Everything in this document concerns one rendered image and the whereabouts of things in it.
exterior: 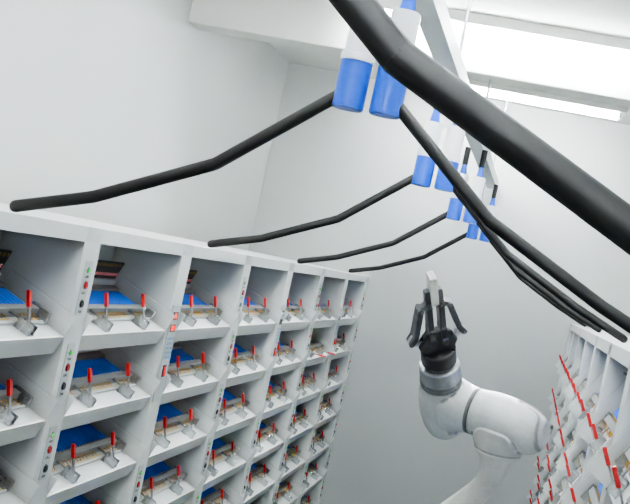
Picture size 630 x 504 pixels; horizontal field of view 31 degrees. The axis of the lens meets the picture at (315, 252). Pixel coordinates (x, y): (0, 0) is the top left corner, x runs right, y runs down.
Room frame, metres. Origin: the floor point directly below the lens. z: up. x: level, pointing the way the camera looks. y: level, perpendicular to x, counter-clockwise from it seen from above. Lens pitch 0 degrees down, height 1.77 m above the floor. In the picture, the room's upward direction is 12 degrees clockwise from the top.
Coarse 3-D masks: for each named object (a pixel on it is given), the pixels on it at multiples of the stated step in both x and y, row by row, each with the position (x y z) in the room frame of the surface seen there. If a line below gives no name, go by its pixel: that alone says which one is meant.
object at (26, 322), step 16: (0, 256) 2.47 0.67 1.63; (0, 272) 2.51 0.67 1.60; (0, 288) 2.47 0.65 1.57; (16, 288) 2.54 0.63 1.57; (32, 288) 2.53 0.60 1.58; (0, 304) 2.35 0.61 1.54; (16, 304) 2.42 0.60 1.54; (32, 304) 2.50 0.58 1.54; (48, 304) 2.52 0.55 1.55; (0, 320) 2.33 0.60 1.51; (16, 320) 2.40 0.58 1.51; (32, 320) 2.48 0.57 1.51; (48, 320) 2.52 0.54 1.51; (64, 320) 2.51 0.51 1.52; (0, 336) 2.24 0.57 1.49; (16, 336) 2.30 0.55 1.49; (32, 336) 2.37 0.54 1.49; (48, 336) 2.44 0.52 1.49; (64, 336) 2.51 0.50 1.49; (0, 352) 2.25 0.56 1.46; (16, 352) 2.32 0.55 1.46; (32, 352) 2.40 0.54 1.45; (48, 352) 2.49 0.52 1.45
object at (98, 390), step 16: (96, 352) 3.17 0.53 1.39; (112, 352) 3.22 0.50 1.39; (80, 368) 2.95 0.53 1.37; (96, 368) 3.05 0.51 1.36; (112, 368) 3.14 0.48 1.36; (128, 368) 3.04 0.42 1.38; (80, 384) 2.84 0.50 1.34; (96, 384) 2.95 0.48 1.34; (112, 384) 3.07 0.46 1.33; (128, 384) 3.04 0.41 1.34; (144, 384) 3.20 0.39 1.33; (80, 400) 2.78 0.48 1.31; (96, 400) 2.79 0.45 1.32; (112, 400) 2.94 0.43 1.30; (128, 400) 3.03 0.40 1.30; (144, 400) 3.16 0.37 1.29; (64, 416) 2.61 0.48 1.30; (80, 416) 2.72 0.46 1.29; (96, 416) 2.84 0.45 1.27; (112, 416) 2.97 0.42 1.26
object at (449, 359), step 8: (448, 328) 2.37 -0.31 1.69; (424, 336) 2.36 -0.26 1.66; (440, 336) 2.36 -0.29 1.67; (448, 336) 2.37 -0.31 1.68; (456, 336) 2.38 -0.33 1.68; (424, 344) 2.36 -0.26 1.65; (440, 344) 2.37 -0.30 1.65; (448, 344) 2.38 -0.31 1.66; (424, 352) 2.38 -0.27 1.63; (432, 352) 2.38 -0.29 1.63; (440, 352) 2.38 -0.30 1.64; (448, 352) 2.38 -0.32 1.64; (424, 360) 2.39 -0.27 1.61; (432, 360) 2.37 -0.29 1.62; (440, 360) 2.37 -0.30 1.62; (448, 360) 2.37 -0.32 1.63; (456, 360) 2.40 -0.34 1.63; (432, 368) 2.38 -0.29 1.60; (440, 368) 2.38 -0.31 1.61; (448, 368) 2.38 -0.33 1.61
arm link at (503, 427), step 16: (480, 400) 2.41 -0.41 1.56; (496, 400) 2.39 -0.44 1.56; (512, 400) 2.39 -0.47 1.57; (480, 416) 2.39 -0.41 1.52; (496, 416) 2.37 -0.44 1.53; (512, 416) 2.36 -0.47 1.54; (528, 416) 2.36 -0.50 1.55; (544, 416) 2.39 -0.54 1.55; (480, 432) 2.39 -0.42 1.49; (496, 432) 2.37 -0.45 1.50; (512, 432) 2.35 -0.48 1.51; (528, 432) 2.35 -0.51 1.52; (544, 432) 2.37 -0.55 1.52; (480, 448) 2.40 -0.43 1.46; (496, 448) 2.38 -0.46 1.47; (512, 448) 2.37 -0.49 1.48; (528, 448) 2.36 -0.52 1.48; (480, 464) 2.43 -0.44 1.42; (496, 464) 2.40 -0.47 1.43; (480, 480) 2.42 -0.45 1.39; (496, 480) 2.41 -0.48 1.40; (464, 496) 2.45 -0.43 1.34; (480, 496) 2.43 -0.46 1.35
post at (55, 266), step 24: (0, 240) 2.55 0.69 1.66; (24, 240) 2.54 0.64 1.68; (48, 240) 2.53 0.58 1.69; (72, 240) 2.52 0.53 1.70; (96, 240) 2.57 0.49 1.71; (24, 264) 2.54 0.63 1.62; (48, 264) 2.53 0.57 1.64; (72, 264) 2.52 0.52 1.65; (96, 264) 2.60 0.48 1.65; (48, 288) 2.53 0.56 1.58; (72, 288) 2.52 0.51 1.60; (72, 312) 2.53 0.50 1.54; (72, 336) 2.56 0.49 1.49; (24, 360) 2.53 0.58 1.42; (48, 360) 2.52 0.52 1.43; (72, 360) 2.59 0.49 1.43; (48, 384) 2.52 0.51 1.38; (48, 432) 2.54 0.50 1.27; (24, 456) 2.52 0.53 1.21; (48, 480) 2.60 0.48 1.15
